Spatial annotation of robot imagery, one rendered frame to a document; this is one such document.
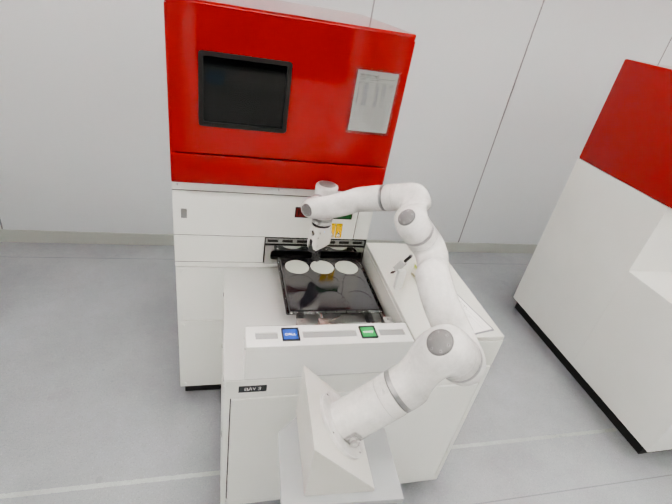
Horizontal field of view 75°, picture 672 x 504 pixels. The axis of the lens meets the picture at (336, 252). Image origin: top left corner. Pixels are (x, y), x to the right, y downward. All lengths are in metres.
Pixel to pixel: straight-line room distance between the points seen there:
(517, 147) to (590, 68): 0.75
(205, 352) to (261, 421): 0.72
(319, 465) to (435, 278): 0.56
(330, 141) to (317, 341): 0.73
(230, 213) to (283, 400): 0.75
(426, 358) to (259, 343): 0.54
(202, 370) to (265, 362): 0.96
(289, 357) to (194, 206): 0.73
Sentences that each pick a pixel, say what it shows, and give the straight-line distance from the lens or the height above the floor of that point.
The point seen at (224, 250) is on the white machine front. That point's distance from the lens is 1.89.
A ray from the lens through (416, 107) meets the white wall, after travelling 3.44.
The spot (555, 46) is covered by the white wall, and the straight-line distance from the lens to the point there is 3.87.
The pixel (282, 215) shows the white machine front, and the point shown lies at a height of 1.08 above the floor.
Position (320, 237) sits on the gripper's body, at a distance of 1.67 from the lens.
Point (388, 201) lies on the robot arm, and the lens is 1.45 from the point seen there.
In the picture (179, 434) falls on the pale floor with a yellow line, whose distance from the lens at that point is 2.36.
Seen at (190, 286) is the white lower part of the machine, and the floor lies 0.72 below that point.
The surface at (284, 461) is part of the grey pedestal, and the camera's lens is 1.30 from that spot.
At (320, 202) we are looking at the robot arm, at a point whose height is 1.27.
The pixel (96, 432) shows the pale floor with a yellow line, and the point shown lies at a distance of 2.45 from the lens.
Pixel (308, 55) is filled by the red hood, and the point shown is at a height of 1.71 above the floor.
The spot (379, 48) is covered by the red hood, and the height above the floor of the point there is 1.76.
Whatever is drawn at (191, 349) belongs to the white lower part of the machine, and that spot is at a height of 0.34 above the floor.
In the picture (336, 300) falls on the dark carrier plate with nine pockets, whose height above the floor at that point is 0.90.
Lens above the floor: 1.92
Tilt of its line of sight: 31 degrees down
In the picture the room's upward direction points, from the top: 11 degrees clockwise
